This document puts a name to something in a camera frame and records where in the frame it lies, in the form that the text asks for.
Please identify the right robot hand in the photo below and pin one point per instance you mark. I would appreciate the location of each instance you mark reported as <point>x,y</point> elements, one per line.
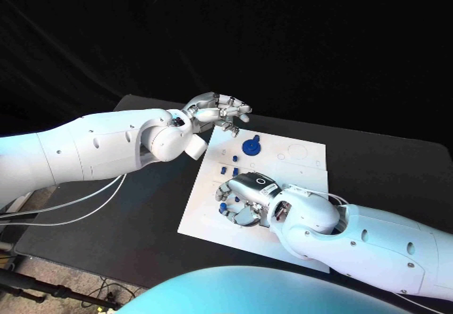
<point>253,186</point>

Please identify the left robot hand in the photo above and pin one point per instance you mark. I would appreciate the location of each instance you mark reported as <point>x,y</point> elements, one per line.
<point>208,111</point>

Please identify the blue cylinder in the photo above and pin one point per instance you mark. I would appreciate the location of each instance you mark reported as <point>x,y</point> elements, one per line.
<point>222,207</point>

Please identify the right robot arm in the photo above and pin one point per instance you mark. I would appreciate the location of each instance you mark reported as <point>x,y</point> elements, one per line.
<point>371,245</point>

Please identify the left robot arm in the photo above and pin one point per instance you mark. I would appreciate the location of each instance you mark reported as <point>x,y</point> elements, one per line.
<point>88,152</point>

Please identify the white task board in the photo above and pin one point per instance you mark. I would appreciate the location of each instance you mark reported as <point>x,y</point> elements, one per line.
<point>300,171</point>

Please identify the blue gear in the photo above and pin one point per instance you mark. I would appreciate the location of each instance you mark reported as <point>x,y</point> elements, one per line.
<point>250,147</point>

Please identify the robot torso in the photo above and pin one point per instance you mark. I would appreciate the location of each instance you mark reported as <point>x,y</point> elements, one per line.
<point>247,292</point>

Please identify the black tripod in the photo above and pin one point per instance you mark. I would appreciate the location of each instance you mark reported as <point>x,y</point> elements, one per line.
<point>59,292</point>

